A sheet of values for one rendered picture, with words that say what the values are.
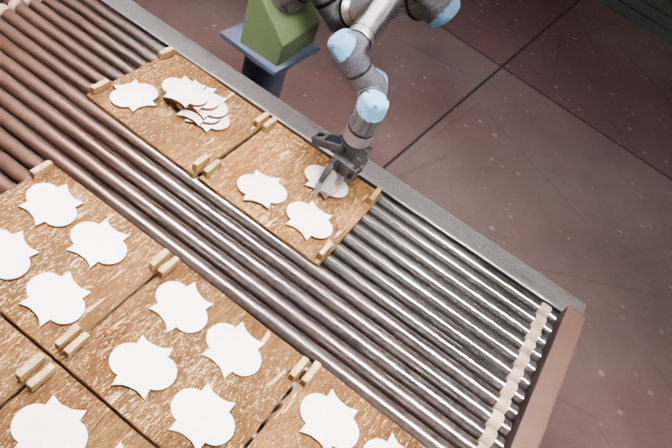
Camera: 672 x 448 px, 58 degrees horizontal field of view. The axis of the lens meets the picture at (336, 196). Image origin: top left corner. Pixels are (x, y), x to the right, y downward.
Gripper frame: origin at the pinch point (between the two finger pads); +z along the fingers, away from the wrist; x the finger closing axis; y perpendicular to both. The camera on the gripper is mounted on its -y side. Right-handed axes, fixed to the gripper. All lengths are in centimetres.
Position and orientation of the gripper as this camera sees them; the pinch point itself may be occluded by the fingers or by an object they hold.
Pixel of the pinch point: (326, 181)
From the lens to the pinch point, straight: 178.1
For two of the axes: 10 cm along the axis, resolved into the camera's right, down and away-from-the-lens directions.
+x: 5.2, -5.3, 6.7
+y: 7.9, 6.0, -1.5
